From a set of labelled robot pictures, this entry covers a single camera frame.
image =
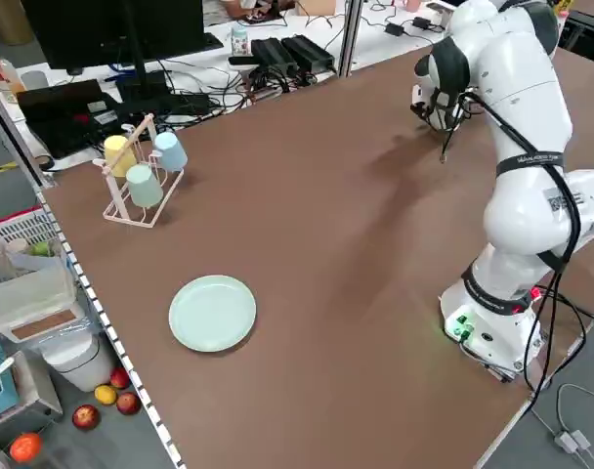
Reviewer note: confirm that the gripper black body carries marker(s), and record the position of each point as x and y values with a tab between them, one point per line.
446	117

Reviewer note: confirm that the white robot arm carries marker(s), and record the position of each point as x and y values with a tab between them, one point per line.
521	73

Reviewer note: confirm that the black power adapter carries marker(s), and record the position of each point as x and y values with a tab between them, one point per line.
422	23
394	28

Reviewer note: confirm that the pink cup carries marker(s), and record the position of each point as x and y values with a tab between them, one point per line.
411	5

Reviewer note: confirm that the cardboard box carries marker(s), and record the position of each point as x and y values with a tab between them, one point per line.
321	7

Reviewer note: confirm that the black equipment box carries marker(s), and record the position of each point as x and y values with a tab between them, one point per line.
590	29

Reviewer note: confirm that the person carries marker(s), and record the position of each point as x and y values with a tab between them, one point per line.
238	6

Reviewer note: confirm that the blue plastic cup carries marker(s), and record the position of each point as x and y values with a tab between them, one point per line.
171	151

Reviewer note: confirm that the pale green plate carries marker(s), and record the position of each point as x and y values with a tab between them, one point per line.
211	312

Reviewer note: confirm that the green plastic cup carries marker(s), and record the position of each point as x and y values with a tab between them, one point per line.
143	185

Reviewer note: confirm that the yellow plastic cup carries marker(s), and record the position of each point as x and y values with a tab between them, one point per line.
118	154

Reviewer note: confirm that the small white adapter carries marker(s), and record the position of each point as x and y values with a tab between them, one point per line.
582	439
565	441

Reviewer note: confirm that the black monitor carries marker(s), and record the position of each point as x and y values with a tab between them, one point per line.
106	29

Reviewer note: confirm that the black laptop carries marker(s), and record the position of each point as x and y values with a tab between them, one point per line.
57	117

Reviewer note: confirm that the red apple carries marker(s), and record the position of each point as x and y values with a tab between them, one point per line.
128	404
86	417
120	378

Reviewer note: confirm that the yellow apple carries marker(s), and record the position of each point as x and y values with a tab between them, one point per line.
105	394

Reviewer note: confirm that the white bucket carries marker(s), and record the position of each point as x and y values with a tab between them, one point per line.
77	364

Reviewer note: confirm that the white plastic basket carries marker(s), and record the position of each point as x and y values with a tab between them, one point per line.
13	229

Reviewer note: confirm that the clear plastic container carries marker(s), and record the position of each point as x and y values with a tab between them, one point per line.
33	298

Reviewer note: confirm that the grey metal bin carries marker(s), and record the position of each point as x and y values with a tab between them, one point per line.
33	391

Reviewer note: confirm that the blue crate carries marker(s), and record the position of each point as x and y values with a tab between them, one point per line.
6	405

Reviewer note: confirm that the orange fruit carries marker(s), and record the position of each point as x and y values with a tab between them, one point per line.
26	447

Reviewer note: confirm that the aluminium profile post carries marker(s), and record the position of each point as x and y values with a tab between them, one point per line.
351	39

